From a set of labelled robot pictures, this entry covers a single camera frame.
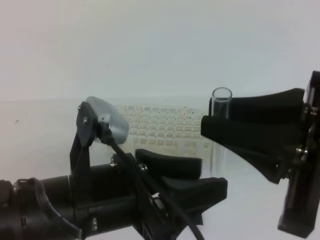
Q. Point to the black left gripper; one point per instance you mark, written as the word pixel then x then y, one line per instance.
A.
pixel 107 198

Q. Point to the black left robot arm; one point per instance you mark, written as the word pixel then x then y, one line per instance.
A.
pixel 33 209

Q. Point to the white plastic test tube rack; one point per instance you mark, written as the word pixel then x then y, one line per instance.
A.
pixel 167 130

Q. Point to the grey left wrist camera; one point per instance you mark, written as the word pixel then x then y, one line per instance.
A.
pixel 99 121

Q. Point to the clear glass test tube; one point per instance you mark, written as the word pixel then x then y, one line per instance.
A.
pixel 221 99

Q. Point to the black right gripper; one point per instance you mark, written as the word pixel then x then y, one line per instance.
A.
pixel 263 131

